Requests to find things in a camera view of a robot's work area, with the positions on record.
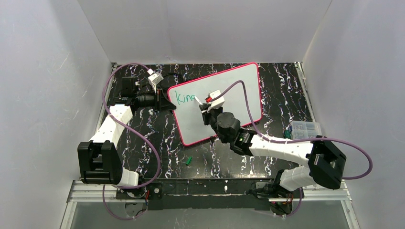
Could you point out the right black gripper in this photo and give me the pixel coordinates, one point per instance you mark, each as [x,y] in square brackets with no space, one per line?
[206,109]

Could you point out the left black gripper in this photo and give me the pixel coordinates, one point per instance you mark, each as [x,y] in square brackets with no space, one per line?
[159,99]

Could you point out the pink framed whiteboard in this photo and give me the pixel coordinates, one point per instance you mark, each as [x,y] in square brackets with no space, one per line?
[236,90]

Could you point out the white green whiteboard marker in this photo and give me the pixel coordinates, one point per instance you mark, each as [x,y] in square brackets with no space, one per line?
[198,101]

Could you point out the green marker cap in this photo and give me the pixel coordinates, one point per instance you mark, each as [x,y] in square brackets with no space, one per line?
[189,161]

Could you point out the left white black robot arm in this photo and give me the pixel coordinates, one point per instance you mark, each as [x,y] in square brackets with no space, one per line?
[98,158]

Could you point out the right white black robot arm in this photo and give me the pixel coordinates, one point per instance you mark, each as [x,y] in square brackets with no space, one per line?
[320,162]

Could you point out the black clip on whiteboard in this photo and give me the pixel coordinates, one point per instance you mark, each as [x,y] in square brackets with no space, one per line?
[212,139]

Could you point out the clear plastic screw box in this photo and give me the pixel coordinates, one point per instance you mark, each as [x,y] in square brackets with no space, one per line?
[304,129]

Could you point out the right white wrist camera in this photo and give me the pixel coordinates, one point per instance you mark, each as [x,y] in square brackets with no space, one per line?
[214,100]

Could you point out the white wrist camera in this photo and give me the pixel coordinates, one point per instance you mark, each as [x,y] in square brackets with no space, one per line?
[214,100]
[154,79]

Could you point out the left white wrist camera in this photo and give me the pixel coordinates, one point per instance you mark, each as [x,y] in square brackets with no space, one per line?
[154,79]

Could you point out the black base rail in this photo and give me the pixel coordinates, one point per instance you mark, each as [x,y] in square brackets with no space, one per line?
[210,193]

